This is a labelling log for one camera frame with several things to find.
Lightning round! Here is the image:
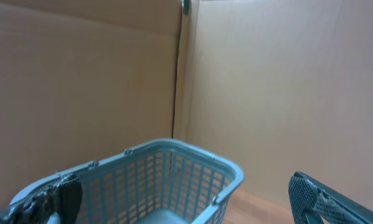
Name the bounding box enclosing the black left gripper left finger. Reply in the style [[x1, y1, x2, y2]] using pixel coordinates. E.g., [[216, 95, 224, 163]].
[[0, 174, 83, 224]]

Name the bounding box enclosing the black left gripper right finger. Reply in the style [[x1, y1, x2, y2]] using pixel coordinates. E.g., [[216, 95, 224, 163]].
[[288, 172, 373, 224]]

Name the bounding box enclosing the grey plastic shopping basket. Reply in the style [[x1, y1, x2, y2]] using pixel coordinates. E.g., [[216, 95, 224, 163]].
[[11, 139, 244, 223]]

